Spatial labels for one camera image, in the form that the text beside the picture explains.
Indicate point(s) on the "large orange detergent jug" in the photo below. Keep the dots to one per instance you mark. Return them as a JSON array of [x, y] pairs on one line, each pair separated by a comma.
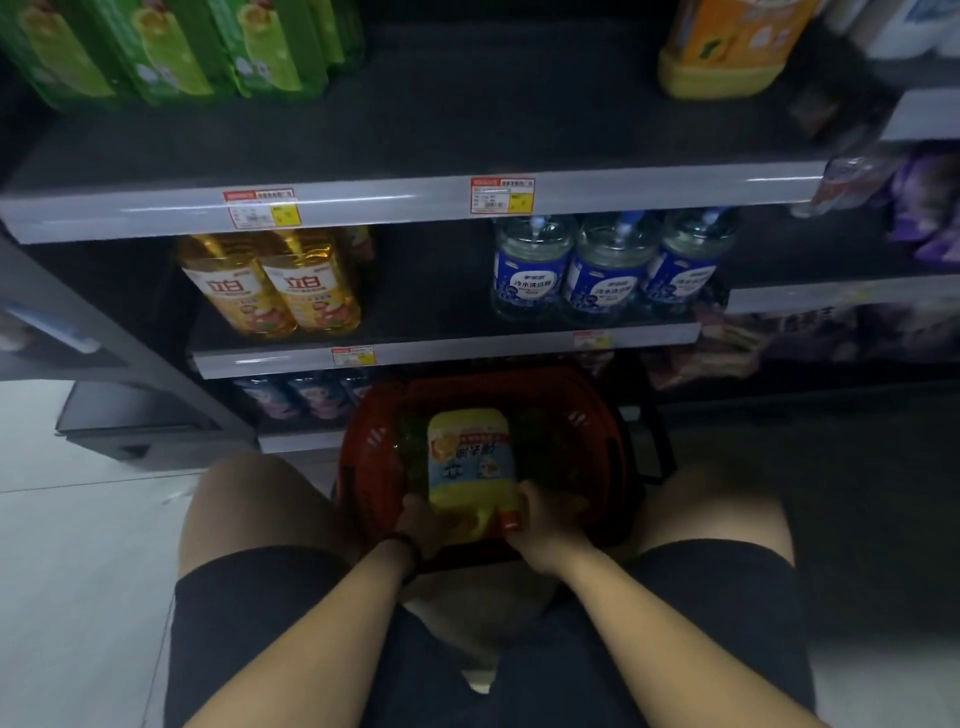
[[727, 45]]

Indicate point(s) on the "person's left leg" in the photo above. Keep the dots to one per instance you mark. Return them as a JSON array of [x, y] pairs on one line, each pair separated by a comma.
[[255, 510]]

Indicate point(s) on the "dark grey shelf unit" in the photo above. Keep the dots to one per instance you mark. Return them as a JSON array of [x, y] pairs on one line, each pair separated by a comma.
[[450, 135]]

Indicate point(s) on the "white bottles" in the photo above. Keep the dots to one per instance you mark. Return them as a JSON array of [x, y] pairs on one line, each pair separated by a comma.
[[900, 26]]

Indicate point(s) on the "clear bottle blue label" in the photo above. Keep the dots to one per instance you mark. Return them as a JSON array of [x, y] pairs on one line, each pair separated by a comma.
[[686, 266], [529, 270], [607, 274]]

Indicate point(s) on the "grey side shelf unit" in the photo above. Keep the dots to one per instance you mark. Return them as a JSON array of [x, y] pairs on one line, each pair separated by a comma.
[[112, 360]]

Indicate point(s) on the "person's right leg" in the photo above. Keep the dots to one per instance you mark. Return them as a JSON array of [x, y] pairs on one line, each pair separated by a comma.
[[720, 517]]

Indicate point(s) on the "golden dish soap bottle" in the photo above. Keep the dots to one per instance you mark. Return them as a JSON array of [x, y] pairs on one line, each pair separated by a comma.
[[315, 285], [229, 289]]

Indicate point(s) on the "person's right hand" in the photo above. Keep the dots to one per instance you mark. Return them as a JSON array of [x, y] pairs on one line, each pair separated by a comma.
[[551, 529]]

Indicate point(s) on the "row of blue pink bottles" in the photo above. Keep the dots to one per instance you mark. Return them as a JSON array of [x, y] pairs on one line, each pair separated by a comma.
[[300, 396]]

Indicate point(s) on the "red white price tag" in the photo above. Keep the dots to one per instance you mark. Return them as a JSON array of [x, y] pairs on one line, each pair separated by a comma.
[[592, 339], [262, 208], [502, 196], [353, 356]]

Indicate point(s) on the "row of dark purple packets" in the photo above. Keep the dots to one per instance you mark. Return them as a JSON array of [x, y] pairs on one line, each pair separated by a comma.
[[825, 334]]

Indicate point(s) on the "clear plastic packet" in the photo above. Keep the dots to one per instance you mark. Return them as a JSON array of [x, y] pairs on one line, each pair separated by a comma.
[[844, 184]]

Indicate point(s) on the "person's right fingers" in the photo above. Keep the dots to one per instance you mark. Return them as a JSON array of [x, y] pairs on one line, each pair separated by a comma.
[[529, 501]]

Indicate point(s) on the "person's left forearm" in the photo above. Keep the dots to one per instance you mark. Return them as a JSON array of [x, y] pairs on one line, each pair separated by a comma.
[[315, 637]]

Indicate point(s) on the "person's left fingers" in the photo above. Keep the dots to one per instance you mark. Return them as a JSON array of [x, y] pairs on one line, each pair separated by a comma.
[[414, 508]]

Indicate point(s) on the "red plastic shopping basket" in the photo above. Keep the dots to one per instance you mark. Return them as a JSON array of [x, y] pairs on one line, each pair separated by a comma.
[[585, 450]]

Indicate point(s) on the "black shorts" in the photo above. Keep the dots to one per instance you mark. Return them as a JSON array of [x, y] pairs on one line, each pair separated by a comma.
[[247, 622]]

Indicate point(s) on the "green refill pouch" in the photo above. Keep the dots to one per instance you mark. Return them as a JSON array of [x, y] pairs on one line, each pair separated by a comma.
[[346, 30], [161, 49], [274, 45], [45, 52]]

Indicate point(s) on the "person's right forearm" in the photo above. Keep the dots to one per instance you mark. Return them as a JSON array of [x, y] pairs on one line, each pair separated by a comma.
[[675, 645]]

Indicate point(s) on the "person's leg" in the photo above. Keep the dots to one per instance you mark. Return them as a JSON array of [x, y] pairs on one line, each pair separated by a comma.
[[255, 510], [720, 517]]

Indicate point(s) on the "yellow detergent bottle blue label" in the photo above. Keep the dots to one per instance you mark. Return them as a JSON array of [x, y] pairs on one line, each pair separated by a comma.
[[469, 461]]

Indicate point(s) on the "person's left hand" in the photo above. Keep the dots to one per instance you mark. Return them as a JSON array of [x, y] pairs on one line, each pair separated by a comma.
[[424, 527]]

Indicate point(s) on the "black wristband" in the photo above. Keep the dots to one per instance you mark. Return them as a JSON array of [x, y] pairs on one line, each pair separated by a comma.
[[403, 553]]

